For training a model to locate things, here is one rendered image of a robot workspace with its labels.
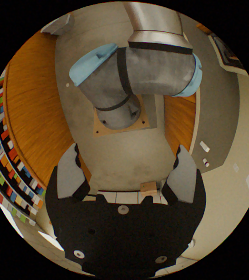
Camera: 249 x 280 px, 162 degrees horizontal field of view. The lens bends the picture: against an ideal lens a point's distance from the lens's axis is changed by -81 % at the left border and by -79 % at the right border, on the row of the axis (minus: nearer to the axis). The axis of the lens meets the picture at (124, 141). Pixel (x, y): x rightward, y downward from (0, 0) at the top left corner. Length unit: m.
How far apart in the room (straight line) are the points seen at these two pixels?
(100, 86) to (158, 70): 0.10
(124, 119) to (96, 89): 0.13
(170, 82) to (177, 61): 0.04
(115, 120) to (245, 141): 1.21
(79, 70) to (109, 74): 0.05
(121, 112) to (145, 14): 0.25
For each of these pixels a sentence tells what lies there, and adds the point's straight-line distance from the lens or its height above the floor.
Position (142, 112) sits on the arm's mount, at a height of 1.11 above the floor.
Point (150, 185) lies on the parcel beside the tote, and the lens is 2.53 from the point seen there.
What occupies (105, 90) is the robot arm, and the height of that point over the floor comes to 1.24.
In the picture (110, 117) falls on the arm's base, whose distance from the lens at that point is 0.27.
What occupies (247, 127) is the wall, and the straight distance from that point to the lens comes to 1.19.
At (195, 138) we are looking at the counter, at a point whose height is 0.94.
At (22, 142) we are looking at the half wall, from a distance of 1.32.
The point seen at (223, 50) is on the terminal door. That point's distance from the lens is 0.86.
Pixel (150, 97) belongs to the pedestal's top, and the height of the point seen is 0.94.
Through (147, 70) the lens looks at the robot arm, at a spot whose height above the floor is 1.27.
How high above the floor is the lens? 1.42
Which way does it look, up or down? 58 degrees down
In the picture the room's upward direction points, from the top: 173 degrees counter-clockwise
